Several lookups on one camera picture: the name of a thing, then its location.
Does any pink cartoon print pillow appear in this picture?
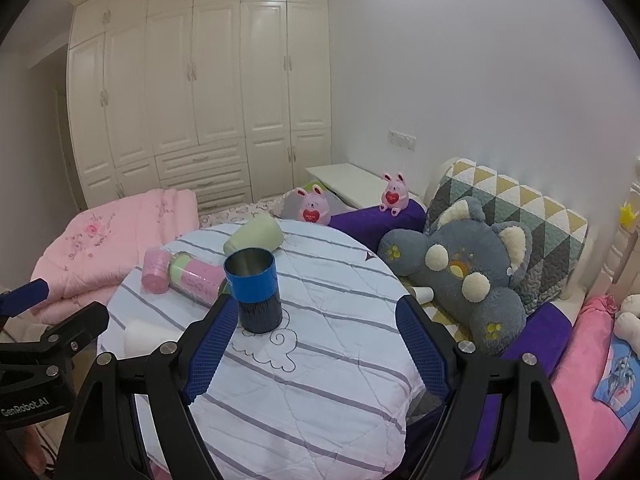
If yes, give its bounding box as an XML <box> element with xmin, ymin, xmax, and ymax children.
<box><xmin>550</xmin><ymin>295</ymin><xmax>640</xmax><ymax>466</ymax></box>

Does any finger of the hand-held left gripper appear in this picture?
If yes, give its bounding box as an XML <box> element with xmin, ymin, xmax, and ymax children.
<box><xmin>0</xmin><ymin>301</ymin><xmax>110</xmax><ymax>378</ymax></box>
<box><xmin>0</xmin><ymin>280</ymin><xmax>52</xmax><ymax>318</ymax></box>

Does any white striped quilt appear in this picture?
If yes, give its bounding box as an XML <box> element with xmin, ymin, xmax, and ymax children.
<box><xmin>97</xmin><ymin>220</ymin><xmax>419</xmax><ymax>480</ymax></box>

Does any grey plush animal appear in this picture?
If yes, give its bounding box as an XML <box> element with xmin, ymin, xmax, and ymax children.
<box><xmin>377</xmin><ymin>196</ymin><xmax>533</xmax><ymax>357</ymax></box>

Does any white wall switch panel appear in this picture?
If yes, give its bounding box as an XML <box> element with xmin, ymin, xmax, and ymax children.
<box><xmin>387</xmin><ymin>130</ymin><xmax>417</xmax><ymax>151</ymax></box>

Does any white bedside table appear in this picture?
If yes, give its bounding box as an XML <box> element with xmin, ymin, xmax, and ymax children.
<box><xmin>305</xmin><ymin>162</ymin><xmax>426</xmax><ymax>211</ymax></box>

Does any pink bunny toy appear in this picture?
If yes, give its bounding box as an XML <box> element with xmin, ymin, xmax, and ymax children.
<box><xmin>378</xmin><ymin>171</ymin><xmax>412</xmax><ymax>215</ymax></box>
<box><xmin>295</xmin><ymin>183</ymin><xmax>332</xmax><ymax>226</ymax></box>

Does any pink floral blanket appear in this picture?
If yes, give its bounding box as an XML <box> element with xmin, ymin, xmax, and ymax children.
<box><xmin>30</xmin><ymin>189</ymin><xmax>201</xmax><ymax>332</ymax></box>

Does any purple bed cover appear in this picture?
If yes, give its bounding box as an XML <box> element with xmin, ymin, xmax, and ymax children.
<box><xmin>327</xmin><ymin>199</ymin><xmax>586</xmax><ymax>480</ymax></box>

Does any yellow checked cloth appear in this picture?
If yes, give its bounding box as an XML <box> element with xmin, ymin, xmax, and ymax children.
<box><xmin>406</xmin><ymin>280</ymin><xmax>469</xmax><ymax>344</ymax></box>

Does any blue metal cup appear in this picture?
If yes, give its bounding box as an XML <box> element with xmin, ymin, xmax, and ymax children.
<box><xmin>223</xmin><ymin>247</ymin><xmax>284</xmax><ymax>335</ymax></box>

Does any white plush toy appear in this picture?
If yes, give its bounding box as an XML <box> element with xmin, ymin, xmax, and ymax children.
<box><xmin>614</xmin><ymin>294</ymin><xmax>640</xmax><ymax>357</ymax></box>

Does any pale green cup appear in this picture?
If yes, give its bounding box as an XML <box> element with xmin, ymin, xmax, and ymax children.
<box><xmin>223</xmin><ymin>213</ymin><xmax>285</xmax><ymax>257</ymax></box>

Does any pink and green bottle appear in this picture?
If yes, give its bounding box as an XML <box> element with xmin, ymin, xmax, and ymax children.
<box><xmin>142</xmin><ymin>247</ymin><xmax>232</xmax><ymax>307</ymax></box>

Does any triangle patterned quilted pillow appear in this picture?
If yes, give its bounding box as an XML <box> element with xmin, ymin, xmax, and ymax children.
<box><xmin>425</xmin><ymin>159</ymin><xmax>589</xmax><ymax>314</ymax></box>

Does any floral bed sheet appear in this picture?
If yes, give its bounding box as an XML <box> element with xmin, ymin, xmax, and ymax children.
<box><xmin>197</xmin><ymin>195</ymin><xmax>301</xmax><ymax>229</ymax></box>

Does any cream wardrobe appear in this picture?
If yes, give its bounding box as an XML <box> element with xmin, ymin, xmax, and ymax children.
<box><xmin>65</xmin><ymin>0</ymin><xmax>334</xmax><ymax>211</ymax></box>

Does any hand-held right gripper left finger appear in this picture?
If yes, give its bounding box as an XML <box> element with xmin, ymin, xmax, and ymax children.
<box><xmin>52</xmin><ymin>293</ymin><xmax>241</xmax><ymax>480</ymax></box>

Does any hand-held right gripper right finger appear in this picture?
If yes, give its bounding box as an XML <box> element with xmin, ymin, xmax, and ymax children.
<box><xmin>395</xmin><ymin>294</ymin><xmax>583</xmax><ymax>480</ymax></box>

